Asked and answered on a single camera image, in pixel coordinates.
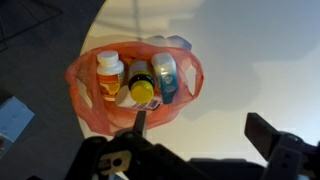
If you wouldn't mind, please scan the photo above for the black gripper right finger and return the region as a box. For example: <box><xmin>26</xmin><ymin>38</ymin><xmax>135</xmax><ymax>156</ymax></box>
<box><xmin>244</xmin><ymin>112</ymin><xmax>320</xmax><ymax>180</ymax></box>

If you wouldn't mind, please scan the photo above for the white bottle with orange label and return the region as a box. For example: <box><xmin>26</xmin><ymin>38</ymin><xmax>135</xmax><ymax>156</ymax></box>
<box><xmin>96</xmin><ymin>50</ymin><xmax>126</xmax><ymax>103</ymax></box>

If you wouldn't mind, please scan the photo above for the white blue bottle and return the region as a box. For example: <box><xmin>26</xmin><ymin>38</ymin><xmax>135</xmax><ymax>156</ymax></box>
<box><xmin>151</xmin><ymin>52</ymin><xmax>180</xmax><ymax>105</ymax></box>

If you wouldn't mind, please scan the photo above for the brown bottle with yellow cap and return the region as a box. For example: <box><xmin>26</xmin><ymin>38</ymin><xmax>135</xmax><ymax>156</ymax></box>
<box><xmin>127</xmin><ymin>59</ymin><xmax>156</xmax><ymax>105</ymax></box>

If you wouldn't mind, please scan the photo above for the light blue paper box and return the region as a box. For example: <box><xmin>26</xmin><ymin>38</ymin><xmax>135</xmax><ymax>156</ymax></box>
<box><xmin>0</xmin><ymin>96</ymin><xmax>36</xmax><ymax>159</ymax></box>

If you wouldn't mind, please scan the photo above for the red plastic bag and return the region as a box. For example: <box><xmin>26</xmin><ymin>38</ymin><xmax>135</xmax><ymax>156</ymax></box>
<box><xmin>64</xmin><ymin>40</ymin><xmax>205</xmax><ymax>137</ymax></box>

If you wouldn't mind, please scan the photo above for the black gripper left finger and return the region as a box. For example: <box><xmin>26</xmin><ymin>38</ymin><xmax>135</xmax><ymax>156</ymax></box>
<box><xmin>64</xmin><ymin>110</ymin><xmax>209</xmax><ymax>180</ymax></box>

